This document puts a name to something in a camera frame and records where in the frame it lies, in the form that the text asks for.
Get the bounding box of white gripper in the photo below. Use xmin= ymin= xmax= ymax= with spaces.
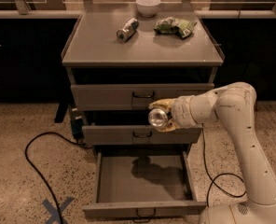
xmin=148 ymin=95 xmax=200 ymax=133

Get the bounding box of green soda can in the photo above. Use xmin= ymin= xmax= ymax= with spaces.
xmin=148 ymin=108 xmax=172 ymax=129

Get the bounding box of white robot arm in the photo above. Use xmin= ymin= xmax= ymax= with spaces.
xmin=149 ymin=82 xmax=276 ymax=224

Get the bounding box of grey drawer cabinet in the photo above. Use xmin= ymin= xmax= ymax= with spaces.
xmin=61 ymin=2 xmax=225 ymax=157

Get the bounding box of grey bottom drawer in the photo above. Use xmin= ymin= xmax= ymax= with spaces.
xmin=83 ymin=148 xmax=206 ymax=219

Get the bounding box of grey drawer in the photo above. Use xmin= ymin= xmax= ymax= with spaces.
xmin=71 ymin=83 xmax=214 ymax=111
xmin=82 ymin=125 xmax=201 ymax=146
xmin=83 ymin=148 xmax=206 ymax=219

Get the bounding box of grey middle drawer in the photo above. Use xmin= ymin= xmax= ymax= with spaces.
xmin=82 ymin=125 xmax=201 ymax=146

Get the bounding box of grey top drawer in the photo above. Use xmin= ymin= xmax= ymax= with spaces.
xmin=71 ymin=83 xmax=214 ymax=111

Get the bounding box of blue white soda can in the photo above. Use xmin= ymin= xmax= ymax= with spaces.
xmin=117 ymin=18 xmax=139 ymax=42

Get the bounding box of green crumpled chip bag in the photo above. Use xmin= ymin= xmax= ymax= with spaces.
xmin=154 ymin=17 xmax=197 ymax=39

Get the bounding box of blue power box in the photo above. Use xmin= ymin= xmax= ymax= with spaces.
xmin=70 ymin=108 xmax=84 ymax=140

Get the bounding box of white ceramic bowl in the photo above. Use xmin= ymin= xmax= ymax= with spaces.
xmin=135 ymin=0 xmax=161 ymax=17

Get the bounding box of blue tape cross mark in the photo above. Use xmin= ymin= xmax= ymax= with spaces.
xmin=42 ymin=197 xmax=74 ymax=224

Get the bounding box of black cable right floor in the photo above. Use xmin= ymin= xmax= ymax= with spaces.
xmin=200 ymin=126 xmax=248 ymax=207

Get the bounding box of black cable floor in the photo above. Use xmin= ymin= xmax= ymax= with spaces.
xmin=200 ymin=126 xmax=248 ymax=207
xmin=24 ymin=131 xmax=92 ymax=224

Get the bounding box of black cable left floor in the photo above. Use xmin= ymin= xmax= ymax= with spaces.
xmin=24 ymin=131 xmax=92 ymax=224

